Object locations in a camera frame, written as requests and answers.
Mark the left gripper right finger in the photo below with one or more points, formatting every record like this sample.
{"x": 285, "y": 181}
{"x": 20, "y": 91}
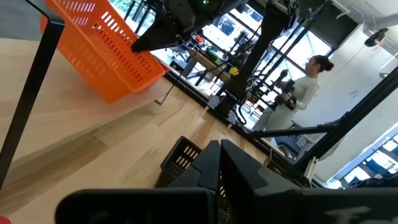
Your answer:
{"x": 273, "y": 205}

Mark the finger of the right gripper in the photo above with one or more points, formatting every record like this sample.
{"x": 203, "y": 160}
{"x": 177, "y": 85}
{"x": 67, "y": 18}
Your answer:
{"x": 158, "y": 39}

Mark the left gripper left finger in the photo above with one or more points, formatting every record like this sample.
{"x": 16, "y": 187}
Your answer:
{"x": 186, "y": 202}

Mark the orange plastic basket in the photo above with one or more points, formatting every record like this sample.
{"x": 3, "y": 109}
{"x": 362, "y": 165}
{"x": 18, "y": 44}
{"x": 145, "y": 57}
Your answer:
{"x": 93, "y": 62}

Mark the red plastic basket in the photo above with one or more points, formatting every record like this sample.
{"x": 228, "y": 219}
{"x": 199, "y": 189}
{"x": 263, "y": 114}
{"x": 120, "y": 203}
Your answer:
{"x": 3, "y": 221}

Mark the wooden desk with equipment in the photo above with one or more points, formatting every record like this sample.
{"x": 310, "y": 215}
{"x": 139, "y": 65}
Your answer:
{"x": 211, "y": 62}

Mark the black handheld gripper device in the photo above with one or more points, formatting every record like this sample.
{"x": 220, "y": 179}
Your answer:
{"x": 287, "y": 96}

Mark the blue storage rack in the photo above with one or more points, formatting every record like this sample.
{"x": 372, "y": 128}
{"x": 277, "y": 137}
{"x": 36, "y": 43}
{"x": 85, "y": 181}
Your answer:
{"x": 373, "y": 158}

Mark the person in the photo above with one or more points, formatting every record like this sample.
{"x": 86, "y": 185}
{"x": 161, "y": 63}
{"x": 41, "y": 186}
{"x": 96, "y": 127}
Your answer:
{"x": 308, "y": 88}

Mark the black aluminium table frame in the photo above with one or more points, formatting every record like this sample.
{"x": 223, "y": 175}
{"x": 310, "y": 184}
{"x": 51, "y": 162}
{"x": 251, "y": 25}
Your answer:
{"x": 357, "y": 115}

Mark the wooden shelf with black frame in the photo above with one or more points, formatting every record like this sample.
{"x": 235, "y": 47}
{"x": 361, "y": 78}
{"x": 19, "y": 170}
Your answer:
{"x": 62, "y": 118}

